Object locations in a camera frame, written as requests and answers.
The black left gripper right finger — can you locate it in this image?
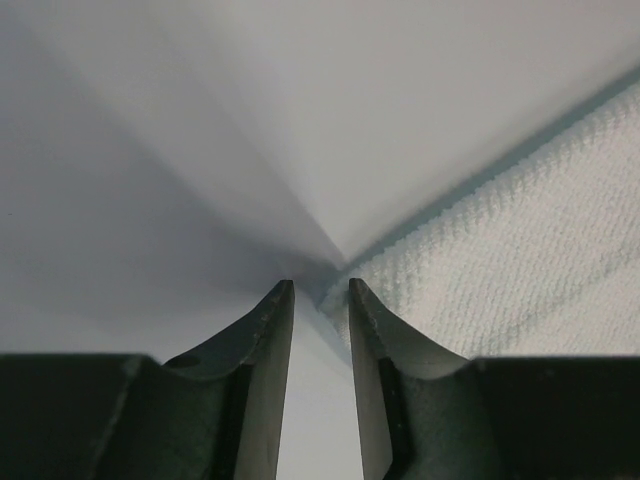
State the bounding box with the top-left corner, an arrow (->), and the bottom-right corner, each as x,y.
348,278 -> 639,479

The light blue towel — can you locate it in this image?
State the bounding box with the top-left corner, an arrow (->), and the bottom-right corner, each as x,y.
320,86 -> 639,357

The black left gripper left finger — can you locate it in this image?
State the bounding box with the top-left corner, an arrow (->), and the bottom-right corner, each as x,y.
1,280 -> 295,479

